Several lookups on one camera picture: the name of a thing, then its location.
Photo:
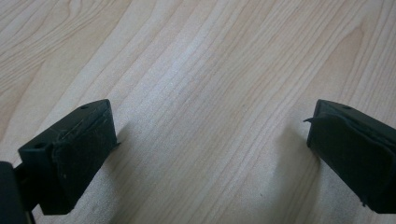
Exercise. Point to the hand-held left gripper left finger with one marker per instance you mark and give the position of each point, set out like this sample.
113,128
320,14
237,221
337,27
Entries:
77,155

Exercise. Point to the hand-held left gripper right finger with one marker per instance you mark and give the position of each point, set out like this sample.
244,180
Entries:
351,155

